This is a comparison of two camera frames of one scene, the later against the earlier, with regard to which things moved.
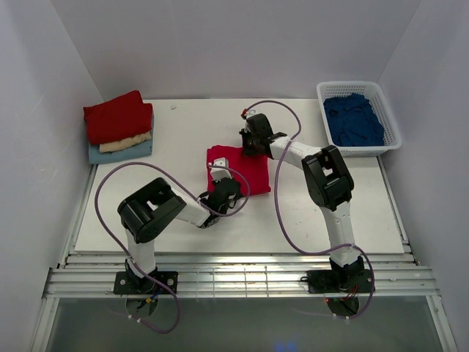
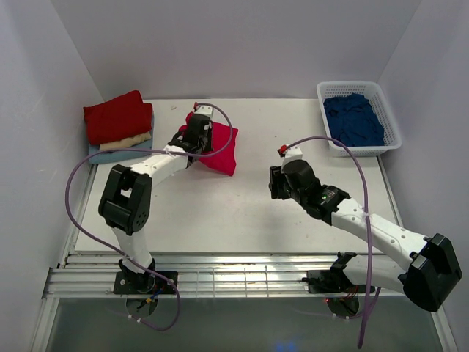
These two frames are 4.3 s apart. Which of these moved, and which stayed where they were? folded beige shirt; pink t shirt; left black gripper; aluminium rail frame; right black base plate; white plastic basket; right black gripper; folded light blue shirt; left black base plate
Moved: pink t shirt; left black gripper; right black gripper
Stayed: right black base plate; left black base plate; white plastic basket; folded light blue shirt; folded beige shirt; aluminium rail frame
